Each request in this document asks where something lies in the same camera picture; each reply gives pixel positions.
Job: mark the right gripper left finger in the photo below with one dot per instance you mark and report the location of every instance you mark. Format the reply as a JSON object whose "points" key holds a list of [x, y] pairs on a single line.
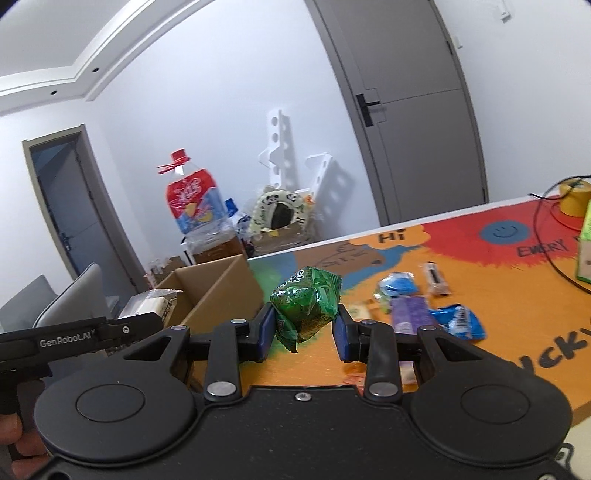
{"points": [[229, 345]]}

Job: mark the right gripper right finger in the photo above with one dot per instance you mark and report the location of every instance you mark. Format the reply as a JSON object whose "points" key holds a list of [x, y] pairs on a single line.
{"points": [[380, 348]]}

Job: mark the green snack bag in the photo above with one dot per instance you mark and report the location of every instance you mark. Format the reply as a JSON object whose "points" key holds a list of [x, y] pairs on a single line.
{"points": [[305, 303]]}

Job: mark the left hand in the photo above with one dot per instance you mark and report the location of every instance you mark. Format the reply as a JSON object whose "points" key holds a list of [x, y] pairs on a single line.
{"points": [[28, 444]]}

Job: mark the purple snack pack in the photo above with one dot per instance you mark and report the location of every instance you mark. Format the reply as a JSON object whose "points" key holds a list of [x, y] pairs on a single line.
{"points": [[409, 313]]}

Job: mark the grey sofa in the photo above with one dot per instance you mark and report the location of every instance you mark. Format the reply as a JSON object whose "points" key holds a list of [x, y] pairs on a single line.
{"points": [[37, 305]]}

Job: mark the blue green candy wrapper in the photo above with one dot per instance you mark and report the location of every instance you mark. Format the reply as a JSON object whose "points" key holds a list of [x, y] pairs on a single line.
{"points": [[395, 285]]}

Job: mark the blue snack wrapper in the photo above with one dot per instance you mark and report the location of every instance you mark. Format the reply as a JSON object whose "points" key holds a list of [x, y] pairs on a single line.
{"points": [[459, 321]]}

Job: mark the clear black small packet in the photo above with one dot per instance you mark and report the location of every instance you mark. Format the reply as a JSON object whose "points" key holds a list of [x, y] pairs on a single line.
{"points": [[437, 284]]}

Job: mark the dark interior door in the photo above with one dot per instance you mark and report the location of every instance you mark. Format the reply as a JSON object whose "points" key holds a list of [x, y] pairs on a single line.
{"points": [[77, 209]]}

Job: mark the large iced tea bottle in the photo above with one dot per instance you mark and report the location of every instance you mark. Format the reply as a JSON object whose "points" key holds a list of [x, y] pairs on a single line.
{"points": [[199, 211]]}

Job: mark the colourful table mat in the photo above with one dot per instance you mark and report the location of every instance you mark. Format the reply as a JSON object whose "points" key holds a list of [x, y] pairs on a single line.
{"points": [[501, 275]]}

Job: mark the white perforated shelf board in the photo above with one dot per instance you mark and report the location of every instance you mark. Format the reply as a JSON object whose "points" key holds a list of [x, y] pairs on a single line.
{"points": [[278, 157]]}

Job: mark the green tissue box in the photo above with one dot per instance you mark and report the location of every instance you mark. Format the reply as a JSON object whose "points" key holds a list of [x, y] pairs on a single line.
{"points": [[583, 268]]}

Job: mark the yellow tape roll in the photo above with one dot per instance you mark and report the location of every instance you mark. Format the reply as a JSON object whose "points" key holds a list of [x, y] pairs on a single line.
{"points": [[575, 196]]}

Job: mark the grey door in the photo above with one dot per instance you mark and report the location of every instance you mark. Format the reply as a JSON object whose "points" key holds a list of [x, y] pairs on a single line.
{"points": [[427, 158]]}

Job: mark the cardboard box under ring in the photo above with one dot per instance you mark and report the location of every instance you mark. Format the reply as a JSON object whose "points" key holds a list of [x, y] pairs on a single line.
{"points": [[293, 235]]}

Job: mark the black door handle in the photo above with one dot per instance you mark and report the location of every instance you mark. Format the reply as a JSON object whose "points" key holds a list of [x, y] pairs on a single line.
{"points": [[372, 112]]}

